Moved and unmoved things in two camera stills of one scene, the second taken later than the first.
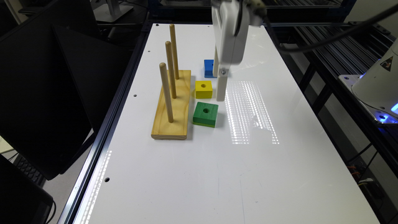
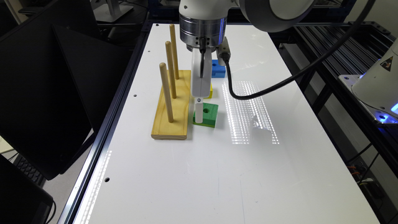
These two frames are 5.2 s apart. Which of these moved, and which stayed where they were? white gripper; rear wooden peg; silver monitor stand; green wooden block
Moved: white gripper
Stayed: green wooden block; silver monitor stand; rear wooden peg
